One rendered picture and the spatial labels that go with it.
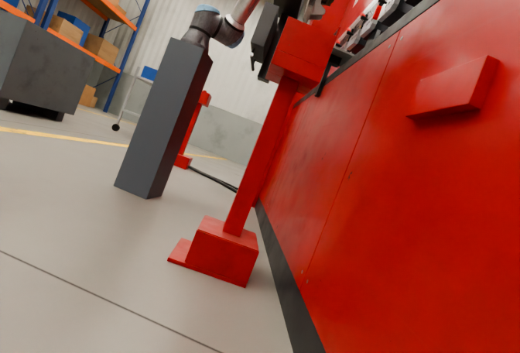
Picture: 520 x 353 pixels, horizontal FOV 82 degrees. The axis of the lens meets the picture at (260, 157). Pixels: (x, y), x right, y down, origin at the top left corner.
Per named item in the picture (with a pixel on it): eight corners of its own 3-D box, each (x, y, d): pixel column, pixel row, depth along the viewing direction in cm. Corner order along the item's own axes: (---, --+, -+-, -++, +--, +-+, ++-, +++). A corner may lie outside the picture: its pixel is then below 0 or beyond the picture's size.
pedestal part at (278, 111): (223, 226, 102) (280, 79, 102) (239, 232, 102) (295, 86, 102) (222, 231, 96) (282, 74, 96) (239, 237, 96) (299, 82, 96)
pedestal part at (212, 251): (179, 240, 108) (192, 209, 108) (244, 263, 110) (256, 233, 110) (166, 261, 88) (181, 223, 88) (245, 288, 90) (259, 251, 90)
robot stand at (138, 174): (112, 186, 144) (170, 36, 144) (131, 183, 162) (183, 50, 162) (145, 200, 142) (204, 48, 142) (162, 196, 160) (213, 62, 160)
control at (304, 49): (265, 78, 108) (282, 32, 108) (305, 95, 109) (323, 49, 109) (270, 63, 88) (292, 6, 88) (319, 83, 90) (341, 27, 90)
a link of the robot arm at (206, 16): (186, 28, 154) (195, 3, 154) (209, 41, 161) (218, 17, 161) (192, 22, 144) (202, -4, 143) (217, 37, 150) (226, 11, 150)
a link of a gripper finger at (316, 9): (322, 25, 91) (330, -4, 91) (303, 19, 90) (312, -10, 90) (319, 29, 94) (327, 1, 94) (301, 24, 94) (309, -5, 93)
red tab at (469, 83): (404, 116, 54) (418, 80, 54) (414, 120, 54) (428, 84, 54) (468, 104, 39) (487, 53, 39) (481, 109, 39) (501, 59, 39)
